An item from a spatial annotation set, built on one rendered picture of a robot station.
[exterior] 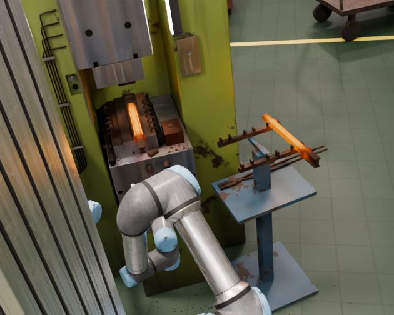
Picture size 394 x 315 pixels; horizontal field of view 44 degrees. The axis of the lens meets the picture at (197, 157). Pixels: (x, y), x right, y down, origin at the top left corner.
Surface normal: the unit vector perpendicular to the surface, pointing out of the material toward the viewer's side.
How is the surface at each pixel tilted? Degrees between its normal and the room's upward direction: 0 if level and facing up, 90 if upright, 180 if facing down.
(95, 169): 90
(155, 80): 90
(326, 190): 0
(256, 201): 0
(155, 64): 90
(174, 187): 43
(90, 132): 90
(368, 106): 0
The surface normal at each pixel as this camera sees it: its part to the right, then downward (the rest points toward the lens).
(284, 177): -0.11, -0.80
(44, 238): 0.98, 0.00
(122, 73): 0.23, 0.56
